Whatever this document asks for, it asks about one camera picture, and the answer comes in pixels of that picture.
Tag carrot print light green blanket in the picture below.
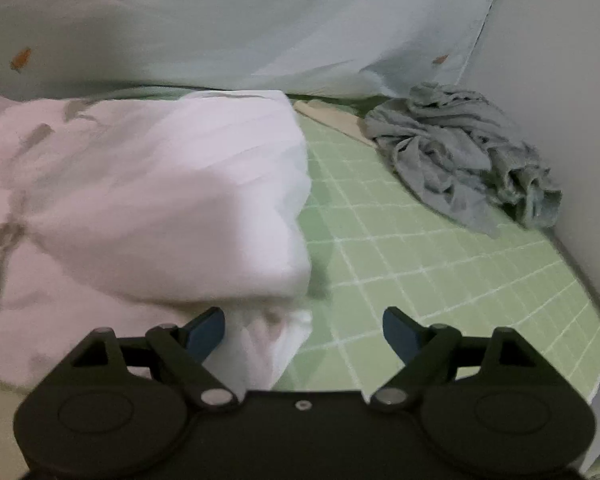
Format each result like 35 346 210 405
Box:
0 0 510 103

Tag grey ribbed shorts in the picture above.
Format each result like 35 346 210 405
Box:
490 142 564 232

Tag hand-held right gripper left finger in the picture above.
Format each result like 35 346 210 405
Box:
69 307 239 411

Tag grey t-shirt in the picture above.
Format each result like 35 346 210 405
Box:
364 82 528 239

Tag beige cloth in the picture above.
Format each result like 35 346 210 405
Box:
294 100 378 148

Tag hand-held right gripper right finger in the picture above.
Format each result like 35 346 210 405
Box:
370 306 537 411

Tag green checked bed sheet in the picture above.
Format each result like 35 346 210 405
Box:
0 87 600 480

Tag white shirt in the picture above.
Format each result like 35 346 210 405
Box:
0 89 315 397

